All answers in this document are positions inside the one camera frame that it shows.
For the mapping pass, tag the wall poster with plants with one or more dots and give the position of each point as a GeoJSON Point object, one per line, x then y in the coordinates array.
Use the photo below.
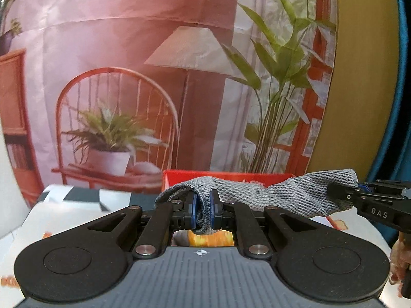
{"type": "Point", "coordinates": [96, 38]}

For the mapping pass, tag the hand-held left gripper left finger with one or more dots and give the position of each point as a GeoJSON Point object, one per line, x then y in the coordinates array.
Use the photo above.
{"type": "Point", "coordinates": [192, 211]}

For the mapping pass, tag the bear print tablecloth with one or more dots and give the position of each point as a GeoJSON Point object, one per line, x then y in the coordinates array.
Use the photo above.
{"type": "Point", "coordinates": [64, 218]}

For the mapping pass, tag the orange patterned soft pouch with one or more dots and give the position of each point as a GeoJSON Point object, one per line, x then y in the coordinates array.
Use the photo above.
{"type": "Point", "coordinates": [218, 239]}

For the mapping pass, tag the person's right hand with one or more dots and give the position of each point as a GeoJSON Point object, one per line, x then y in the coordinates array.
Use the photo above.
{"type": "Point", "coordinates": [399, 256]}

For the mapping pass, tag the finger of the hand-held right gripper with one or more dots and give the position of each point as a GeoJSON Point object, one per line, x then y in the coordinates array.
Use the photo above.
{"type": "Point", "coordinates": [340, 192]}
{"type": "Point", "coordinates": [382, 186]}

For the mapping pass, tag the red strawberry print box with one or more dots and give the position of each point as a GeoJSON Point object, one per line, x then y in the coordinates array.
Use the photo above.
{"type": "Point", "coordinates": [179, 178]}

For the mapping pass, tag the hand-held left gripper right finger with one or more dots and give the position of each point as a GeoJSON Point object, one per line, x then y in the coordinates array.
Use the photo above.
{"type": "Point", "coordinates": [215, 211]}

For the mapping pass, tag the grey knit sock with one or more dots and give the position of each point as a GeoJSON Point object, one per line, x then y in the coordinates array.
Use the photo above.
{"type": "Point", "coordinates": [289, 195]}

